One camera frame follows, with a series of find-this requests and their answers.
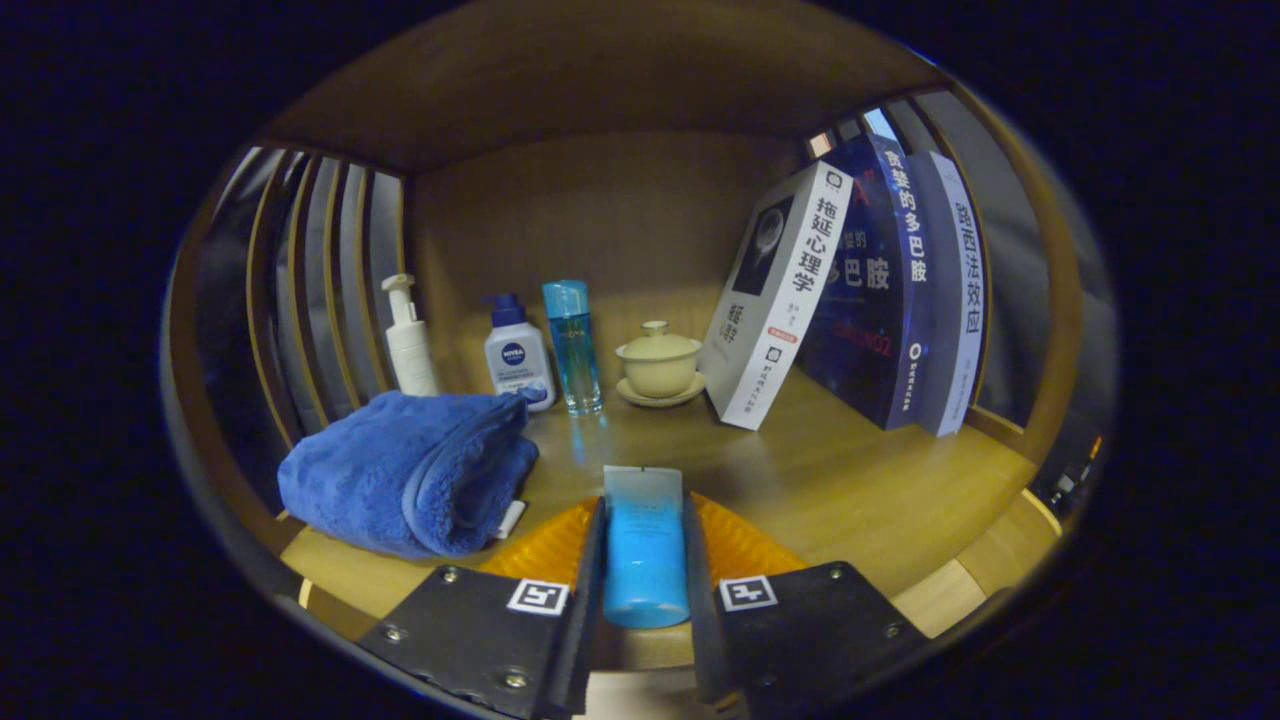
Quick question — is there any wooden cabinet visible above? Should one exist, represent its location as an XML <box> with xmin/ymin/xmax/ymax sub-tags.
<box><xmin>160</xmin><ymin>0</ymin><xmax>1116</xmax><ymax>691</ymax></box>

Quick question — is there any pale blue book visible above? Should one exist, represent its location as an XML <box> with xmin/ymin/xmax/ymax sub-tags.
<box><xmin>908</xmin><ymin>150</ymin><xmax>989</xmax><ymax>438</ymax></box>

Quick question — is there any white book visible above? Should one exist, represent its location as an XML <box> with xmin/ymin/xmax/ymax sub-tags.
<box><xmin>697</xmin><ymin>160</ymin><xmax>854</xmax><ymax>431</ymax></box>

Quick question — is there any beige lidded tea cup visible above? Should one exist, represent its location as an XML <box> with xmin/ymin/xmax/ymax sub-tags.
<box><xmin>614</xmin><ymin>320</ymin><xmax>707</xmax><ymax>408</ymax></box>

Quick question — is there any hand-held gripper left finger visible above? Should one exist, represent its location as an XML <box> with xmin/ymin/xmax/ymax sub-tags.
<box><xmin>355</xmin><ymin>497</ymin><xmax>608</xmax><ymax>720</ymax></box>

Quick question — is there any white bottle with blue cap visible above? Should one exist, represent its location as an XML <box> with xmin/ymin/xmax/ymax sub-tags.
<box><xmin>484</xmin><ymin>293</ymin><xmax>557</xmax><ymax>413</ymax></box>

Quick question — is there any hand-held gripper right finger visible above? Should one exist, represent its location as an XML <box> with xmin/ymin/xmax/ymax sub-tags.
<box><xmin>683</xmin><ymin>492</ymin><xmax>931</xmax><ymax>716</ymax></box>

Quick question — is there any white pump bottle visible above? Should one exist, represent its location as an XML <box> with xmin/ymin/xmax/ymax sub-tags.
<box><xmin>381</xmin><ymin>274</ymin><xmax>440</xmax><ymax>397</ymax></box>

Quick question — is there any wooden countertop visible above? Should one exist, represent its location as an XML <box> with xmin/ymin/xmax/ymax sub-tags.
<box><xmin>280</xmin><ymin>370</ymin><xmax>1041</xmax><ymax>641</ymax></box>

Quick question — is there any light blue tube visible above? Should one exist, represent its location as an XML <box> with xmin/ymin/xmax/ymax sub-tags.
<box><xmin>602</xmin><ymin>465</ymin><xmax>691</xmax><ymax>629</ymax></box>

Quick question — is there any clear blue bottle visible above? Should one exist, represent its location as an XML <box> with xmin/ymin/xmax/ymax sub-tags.
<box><xmin>542</xmin><ymin>280</ymin><xmax>604</xmax><ymax>417</ymax></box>

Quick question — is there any blue folded towel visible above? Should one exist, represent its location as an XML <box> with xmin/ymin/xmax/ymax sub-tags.
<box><xmin>277</xmin><ymin>390</ymin><xmax>541</xmax><ymax>559</ymax></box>

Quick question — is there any dark blue book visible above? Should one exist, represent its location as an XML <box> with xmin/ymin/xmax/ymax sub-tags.
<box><xmin>797</xmin><ymin>132</ymin><xmax>931</xmax><ymax>431</ymax></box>

